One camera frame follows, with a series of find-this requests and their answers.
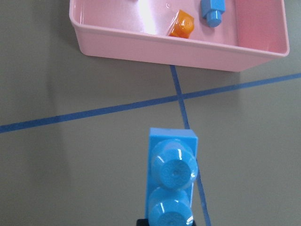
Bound small blue toy block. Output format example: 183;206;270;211
200;0;226;28

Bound orange toy block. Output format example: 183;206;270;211
167;9;194;39

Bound pink plastic box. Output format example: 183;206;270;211
69;0;289;72

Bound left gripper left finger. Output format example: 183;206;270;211
136;219;149;226

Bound long blue toy block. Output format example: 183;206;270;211
145;128;198;226

